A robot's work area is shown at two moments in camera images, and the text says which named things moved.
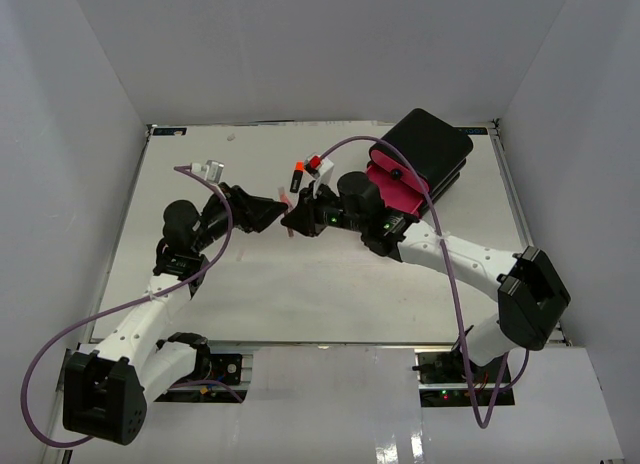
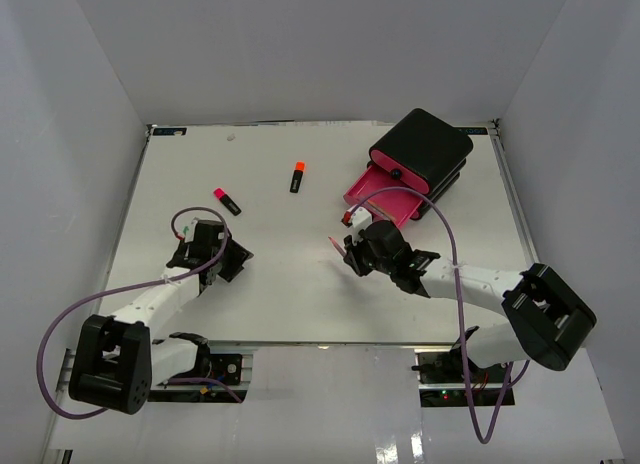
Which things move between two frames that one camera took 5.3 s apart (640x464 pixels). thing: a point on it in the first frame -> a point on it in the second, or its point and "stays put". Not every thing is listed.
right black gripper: (304, 218) -> (353, 252)
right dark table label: (474, 131) stays put
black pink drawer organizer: (416, 161) stays put
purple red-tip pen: (284, 197) -> (337, 246)
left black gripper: (253, 214) -> (238, 255)
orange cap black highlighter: (297, 176) stays put
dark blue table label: (170, 131) stays put
